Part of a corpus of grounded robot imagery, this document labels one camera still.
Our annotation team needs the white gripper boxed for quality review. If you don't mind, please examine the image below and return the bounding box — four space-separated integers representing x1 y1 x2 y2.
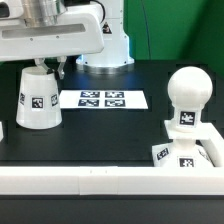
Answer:
0 8 104 79

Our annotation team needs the white lamp shade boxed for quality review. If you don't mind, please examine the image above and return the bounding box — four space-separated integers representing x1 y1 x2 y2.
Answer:
16 66 62 129

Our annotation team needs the white lamp bulb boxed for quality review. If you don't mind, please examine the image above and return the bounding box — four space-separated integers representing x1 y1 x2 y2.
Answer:
167 66 213 132

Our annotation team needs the white lamp base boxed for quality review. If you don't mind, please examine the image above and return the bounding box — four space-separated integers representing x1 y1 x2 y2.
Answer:
152 120 213 168

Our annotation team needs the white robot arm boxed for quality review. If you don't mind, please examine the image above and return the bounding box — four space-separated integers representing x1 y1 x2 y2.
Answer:
0 0 133 79

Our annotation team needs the white left fence bar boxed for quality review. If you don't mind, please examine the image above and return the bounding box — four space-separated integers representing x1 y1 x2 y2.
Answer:
0 121 4 142

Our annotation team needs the white fence bar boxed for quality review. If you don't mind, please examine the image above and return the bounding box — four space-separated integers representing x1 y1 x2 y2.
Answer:
201 123 224 167
0 121 4 142
0 166 224 195

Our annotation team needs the white marker sheet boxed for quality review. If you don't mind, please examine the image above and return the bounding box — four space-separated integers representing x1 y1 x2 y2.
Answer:
59 90 148 109

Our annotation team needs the white front fence bar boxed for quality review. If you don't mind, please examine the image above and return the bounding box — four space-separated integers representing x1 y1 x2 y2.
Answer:
0 166 224 195

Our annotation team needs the white right fence bar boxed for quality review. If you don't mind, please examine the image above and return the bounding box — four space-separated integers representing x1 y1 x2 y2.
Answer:
201 123 224 167

